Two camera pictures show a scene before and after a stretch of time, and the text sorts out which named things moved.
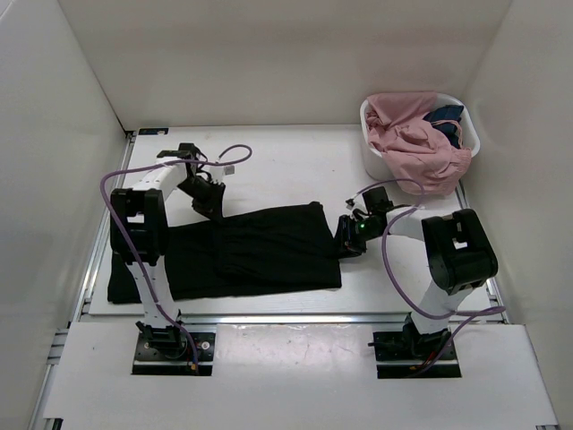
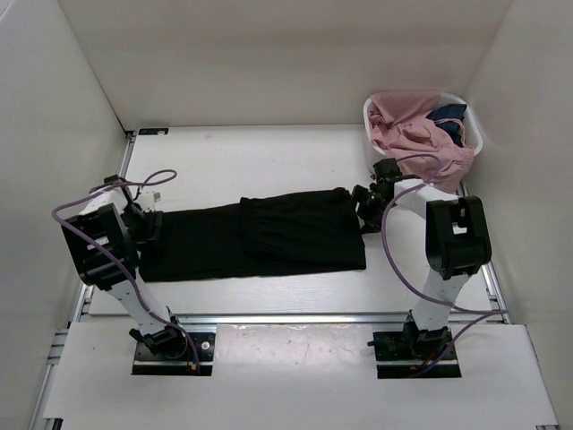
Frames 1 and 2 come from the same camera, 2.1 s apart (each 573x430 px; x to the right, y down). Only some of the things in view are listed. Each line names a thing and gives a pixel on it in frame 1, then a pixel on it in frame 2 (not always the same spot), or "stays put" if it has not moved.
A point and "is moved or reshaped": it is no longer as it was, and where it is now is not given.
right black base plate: (396, 359) stays put
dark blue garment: (447, 113) stays put
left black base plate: (170, 353) stays put
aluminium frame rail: (292, 319) stays put
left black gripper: (212, 208) to (151, 232)
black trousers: (289, 248) is moved or reshaped
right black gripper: (346, 246) to (372, 223)
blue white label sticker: (153, 131) stays put
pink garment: (426, 156) stays put
